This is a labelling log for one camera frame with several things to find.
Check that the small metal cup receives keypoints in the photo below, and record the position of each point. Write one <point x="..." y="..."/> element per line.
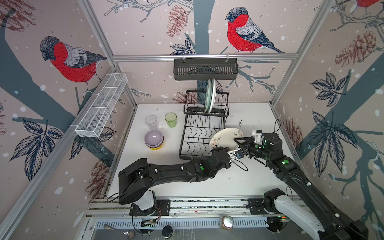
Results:
<point x="227" y="223"/>

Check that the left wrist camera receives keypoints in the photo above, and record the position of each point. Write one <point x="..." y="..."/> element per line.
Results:
<point x="236" y="154"/>

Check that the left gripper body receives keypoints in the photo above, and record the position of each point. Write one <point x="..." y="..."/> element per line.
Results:
<point x="220" y="148"/>

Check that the metal spoon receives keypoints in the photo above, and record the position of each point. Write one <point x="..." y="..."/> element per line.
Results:
<point x="130" y="234"/>

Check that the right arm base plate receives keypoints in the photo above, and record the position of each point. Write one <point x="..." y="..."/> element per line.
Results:
<point x="258" y="207"/>

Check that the horizontal aluminium frame bar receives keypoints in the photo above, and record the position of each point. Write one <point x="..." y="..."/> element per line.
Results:
<point x="242" y="57"/>

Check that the white wire mesh shelf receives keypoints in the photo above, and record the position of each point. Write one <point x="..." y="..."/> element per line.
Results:
<point x="99" y="112"/>

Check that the clear glass tumbler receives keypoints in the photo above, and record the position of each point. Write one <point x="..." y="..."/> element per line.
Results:
<point x="152" y="122"/>

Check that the aluminium mounting rail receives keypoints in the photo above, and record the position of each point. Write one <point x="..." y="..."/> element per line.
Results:
<point x="190" y="207"/>

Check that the green glass tumbler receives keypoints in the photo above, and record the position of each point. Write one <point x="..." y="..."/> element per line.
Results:
<point x="171" y="120"/>

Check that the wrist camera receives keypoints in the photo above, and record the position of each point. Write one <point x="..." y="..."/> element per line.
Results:
<point x="258" y="135"/>
<point x="236" y="154"/>

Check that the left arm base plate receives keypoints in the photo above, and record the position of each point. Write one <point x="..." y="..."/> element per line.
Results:
<point x="160" y="208"/>

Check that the pale green plate middle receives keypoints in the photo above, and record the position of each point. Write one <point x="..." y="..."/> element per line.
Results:
<point x="208" y="95"/>

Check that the lilac ceramic bowl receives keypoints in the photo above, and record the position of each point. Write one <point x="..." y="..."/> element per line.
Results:
<point x="154" y="138"/>

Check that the white plate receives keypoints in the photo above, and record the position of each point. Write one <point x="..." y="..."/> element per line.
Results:
<point x="214" y="91"/>
<point x="225" y="139"/>

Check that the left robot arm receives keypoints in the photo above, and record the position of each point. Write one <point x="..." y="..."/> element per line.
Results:
<point x="136" y="180"/>

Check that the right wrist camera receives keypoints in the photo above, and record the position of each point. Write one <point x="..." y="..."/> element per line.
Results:
<point x="258" y="135"/>

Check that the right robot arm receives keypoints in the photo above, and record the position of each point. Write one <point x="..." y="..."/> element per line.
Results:
<point x="324" y="221"/>

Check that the black two-tier dish rack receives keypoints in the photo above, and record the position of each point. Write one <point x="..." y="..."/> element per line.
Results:
<point x="201" y="124"/>

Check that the yellow ceramic bowl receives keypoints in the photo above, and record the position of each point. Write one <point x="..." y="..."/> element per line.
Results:
<point x="153" y="148"/>

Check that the black hanging wall basket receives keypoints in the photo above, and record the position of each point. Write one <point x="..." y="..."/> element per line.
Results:
<point x="205" y="69"/>

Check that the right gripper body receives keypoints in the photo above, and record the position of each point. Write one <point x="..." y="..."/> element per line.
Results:
<point x="253" y="148"/>

